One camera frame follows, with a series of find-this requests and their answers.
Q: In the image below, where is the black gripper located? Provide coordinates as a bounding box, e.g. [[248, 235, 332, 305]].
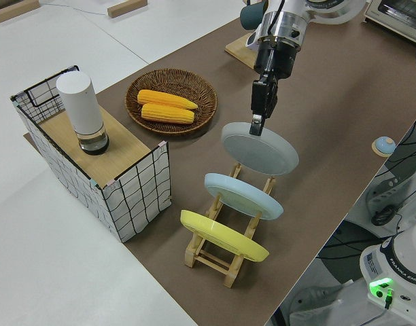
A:
[[249, 37, 302, 136]]

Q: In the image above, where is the gray plate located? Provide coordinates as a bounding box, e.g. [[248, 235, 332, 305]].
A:
[[220, 121, 300, 177]]

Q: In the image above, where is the light blue plate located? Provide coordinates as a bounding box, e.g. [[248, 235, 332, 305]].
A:
[[203, 173, 284, 221]]

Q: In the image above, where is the yellow plate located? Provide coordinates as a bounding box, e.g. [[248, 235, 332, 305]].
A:
[[179, 209, 270, 263]]

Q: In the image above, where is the wooden plate rack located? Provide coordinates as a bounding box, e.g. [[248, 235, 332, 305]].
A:
[[184, 162, 277, 289]]

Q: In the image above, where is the wooden mug tree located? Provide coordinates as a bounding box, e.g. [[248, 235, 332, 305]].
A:
[[224, 32, 260, 69]]

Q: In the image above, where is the brown table mat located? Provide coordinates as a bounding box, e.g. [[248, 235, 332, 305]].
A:
[[23, 15, 416, 326]]

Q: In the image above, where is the brown wicker basket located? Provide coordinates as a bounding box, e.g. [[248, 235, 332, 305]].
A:
[[125, 69, 218, 135]]

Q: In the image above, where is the dark blue mug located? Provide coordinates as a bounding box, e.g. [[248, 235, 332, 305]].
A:
[[240, 0, 268, 30]]

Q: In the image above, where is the yellow corn cob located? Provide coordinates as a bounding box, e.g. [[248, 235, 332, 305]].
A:
[[137, 89, 198, 110], [140, 103, 196, 125]]

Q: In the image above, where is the blue call bell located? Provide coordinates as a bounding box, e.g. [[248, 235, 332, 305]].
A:
[[372, 136, 396, 157]]

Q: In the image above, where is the white toaster oven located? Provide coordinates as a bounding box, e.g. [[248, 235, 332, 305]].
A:
[[364, 0, 416, 43]]

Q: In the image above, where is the wooden block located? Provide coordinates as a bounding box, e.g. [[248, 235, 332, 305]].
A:
[[0, 0, 41, 24], [107, 0, 148, 18]]

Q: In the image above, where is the white cylindrical bottle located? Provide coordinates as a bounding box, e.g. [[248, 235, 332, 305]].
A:
[[56, 70, 110, 156]]

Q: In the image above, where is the wire grid wooden shelf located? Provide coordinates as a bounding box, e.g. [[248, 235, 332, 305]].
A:
[[10, 65, 171, 244]]

